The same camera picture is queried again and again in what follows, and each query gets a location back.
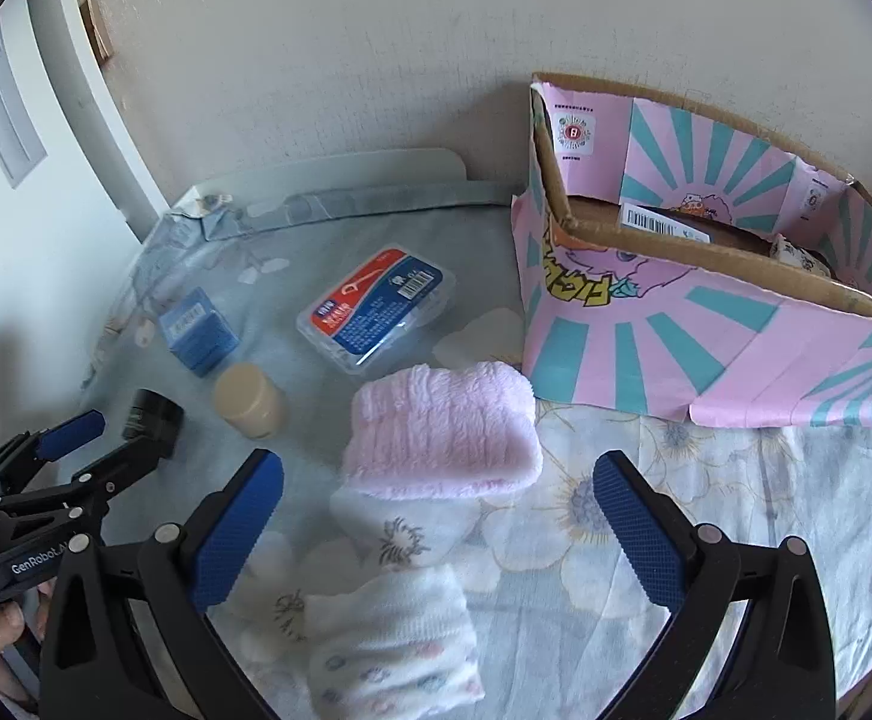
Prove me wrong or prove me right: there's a beige round jar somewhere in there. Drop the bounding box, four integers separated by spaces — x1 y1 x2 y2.
212 364 288 440

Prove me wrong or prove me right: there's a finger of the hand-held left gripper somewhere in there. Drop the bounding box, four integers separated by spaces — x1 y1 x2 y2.
0 409 107 494
0 435 178 533

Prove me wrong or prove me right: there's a small blue box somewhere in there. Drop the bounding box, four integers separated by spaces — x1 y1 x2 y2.
158 287 240 374

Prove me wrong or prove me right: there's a floral bedsheet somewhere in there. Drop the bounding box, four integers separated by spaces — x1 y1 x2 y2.
79 150 872 720

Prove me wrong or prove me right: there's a small floral patterned pack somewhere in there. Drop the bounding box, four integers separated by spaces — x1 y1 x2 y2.
769 234 831 275

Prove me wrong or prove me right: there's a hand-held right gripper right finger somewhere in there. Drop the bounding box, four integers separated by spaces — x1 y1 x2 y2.
592 450 838 720

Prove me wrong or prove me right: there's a white door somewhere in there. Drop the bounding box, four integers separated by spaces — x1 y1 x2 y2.
0 15 144 466

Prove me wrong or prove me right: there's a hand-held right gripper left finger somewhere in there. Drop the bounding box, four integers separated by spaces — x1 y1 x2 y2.
40 448 317 720

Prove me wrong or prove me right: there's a brown wall fixture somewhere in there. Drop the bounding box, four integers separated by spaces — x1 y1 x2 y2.
79 0 118 61

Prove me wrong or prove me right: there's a pink printed cardboard box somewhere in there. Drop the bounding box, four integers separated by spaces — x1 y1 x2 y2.
511 73 872 428

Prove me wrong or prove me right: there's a pink fluffy sock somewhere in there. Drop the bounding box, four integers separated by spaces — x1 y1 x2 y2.
340 361 543 502

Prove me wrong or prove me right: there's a white door frame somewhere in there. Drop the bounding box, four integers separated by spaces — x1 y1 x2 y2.
26 0 174 245

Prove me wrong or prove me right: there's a black round jar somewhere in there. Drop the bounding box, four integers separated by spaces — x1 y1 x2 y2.
122 388 185 460

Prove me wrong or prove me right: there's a white knit patterned sock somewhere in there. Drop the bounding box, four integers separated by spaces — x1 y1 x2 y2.
302 564 486 720

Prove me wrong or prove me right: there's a clear plastic box blue label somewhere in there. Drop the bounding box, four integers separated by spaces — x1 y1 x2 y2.
295 242 458 376

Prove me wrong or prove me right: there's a blue white barcode box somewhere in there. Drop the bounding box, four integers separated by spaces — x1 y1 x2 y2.
619 201 774 256

